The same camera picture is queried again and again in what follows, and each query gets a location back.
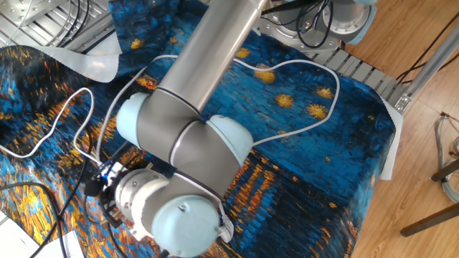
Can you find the aluminium frame post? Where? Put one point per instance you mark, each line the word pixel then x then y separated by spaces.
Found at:
pixel 430 64

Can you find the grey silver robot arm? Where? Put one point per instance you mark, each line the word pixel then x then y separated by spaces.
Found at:
pixel 201 143

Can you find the starry night patterned tablecloth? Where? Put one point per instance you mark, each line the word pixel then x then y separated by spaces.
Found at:
pixel 305 143

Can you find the perforated aluminium plate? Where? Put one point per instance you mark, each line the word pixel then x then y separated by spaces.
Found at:
pixel 21 9

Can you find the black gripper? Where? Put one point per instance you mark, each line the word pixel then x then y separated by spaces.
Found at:
pixel 94 186

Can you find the dark wooden furniture leg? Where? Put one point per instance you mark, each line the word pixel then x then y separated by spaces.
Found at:
pixel 430 219
pixel 444 171

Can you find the white flat box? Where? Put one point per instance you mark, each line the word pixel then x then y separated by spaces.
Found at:
pixel 68 245
pixel 14 240

